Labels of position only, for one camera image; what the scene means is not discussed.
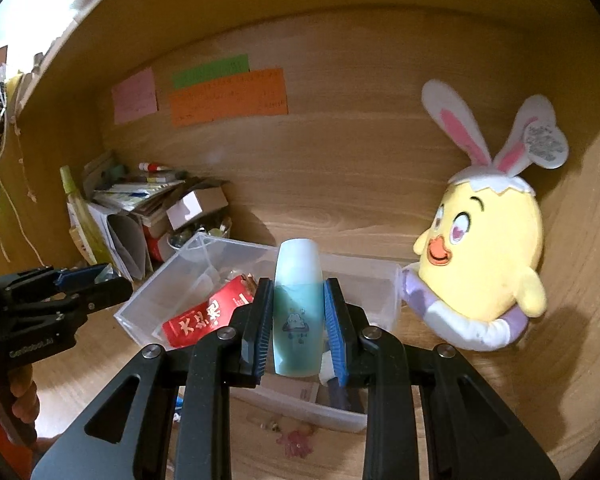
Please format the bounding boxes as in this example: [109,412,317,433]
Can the orange paper note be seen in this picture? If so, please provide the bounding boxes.
[170,67,289,128]

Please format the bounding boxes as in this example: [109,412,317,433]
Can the yellow-green spray bottle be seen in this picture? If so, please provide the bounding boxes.
[59,164,113,268]

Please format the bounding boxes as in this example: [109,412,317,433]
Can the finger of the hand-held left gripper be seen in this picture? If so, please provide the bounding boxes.
[0,263,115,306]
[55,276,133,321]

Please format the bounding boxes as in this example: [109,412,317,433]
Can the beige beaded string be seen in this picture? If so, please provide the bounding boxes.
[14,110,37,202]

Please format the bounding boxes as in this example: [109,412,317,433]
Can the red foil packet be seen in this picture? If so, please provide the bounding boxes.
[162,275,258,350]

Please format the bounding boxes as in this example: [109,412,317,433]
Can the bowl of glass beads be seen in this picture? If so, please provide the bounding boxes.
[167,217,231,251]

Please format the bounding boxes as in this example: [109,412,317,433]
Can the red box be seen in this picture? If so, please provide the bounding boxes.
[145,225,171,262]

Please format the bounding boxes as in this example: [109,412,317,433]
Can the beige sunscreen tube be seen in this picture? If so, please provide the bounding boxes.
[69,227,98,266]

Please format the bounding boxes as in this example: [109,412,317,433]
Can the pink paper note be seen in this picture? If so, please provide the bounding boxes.
[111,66,158,126]

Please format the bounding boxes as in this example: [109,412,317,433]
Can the pink flower hair clip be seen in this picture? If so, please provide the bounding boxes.
[276,425,317,459]

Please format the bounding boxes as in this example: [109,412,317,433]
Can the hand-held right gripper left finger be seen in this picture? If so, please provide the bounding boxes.
[30,277,276,480]

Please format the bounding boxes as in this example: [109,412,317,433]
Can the stack of books and papers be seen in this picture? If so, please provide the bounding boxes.
[82,150,188,226]

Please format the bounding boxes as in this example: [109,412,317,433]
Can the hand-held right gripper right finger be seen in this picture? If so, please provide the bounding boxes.
[324,277,561,480]

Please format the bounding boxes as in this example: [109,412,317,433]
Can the clear plastic bin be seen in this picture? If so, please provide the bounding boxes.
[114,232,403,433]

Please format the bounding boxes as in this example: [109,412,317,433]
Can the yellow chick plush toy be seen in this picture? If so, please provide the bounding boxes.
[401,78,568,352]

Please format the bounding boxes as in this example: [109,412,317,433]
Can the green paper note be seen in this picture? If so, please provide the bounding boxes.
[172,54,251,88]

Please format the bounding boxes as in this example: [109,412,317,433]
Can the folded white papers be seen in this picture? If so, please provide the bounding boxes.
[67,200,148,281]

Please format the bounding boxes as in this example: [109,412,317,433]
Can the white cable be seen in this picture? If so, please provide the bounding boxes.
[0,77,51,268]

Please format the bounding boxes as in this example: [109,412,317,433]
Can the black white patterned lanyard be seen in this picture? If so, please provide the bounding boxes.
[0,80,8,153]

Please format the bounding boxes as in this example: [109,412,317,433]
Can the person's left hand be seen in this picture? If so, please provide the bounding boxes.
[9,364,42,428]

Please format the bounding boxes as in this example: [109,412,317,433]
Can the small white cardboard box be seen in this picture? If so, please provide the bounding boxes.
[166,180,229,231]

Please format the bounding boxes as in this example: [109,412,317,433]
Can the teal bottle with white cap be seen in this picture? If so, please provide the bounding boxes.
[272,239,327,378]

